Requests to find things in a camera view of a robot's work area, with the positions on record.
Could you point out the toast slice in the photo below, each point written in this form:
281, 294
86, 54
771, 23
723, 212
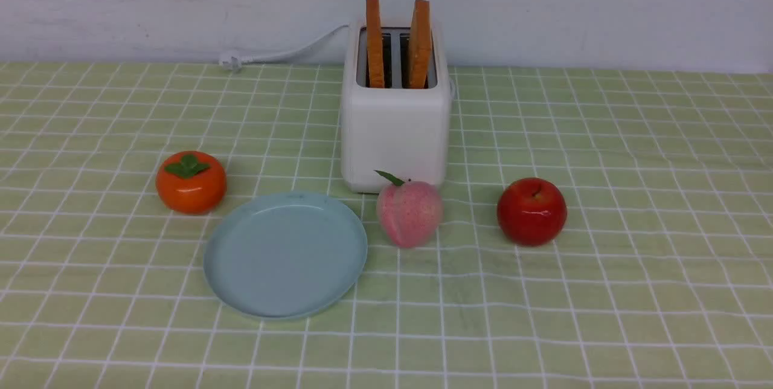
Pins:
419, 45
376, 71

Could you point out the white two-slot toaster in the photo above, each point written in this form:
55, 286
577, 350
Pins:
404, 132

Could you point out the pink peach with leaf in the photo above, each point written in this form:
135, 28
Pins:
408, 211

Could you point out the light blue round plate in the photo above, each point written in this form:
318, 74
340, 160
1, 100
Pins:
285, 255

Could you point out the red apple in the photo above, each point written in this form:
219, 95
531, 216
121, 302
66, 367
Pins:
531, 211

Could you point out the orange persimmon with green leaf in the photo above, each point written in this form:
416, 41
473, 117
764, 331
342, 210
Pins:
191, 182

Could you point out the green checkered tablecloth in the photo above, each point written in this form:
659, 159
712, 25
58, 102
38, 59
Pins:
660, 278

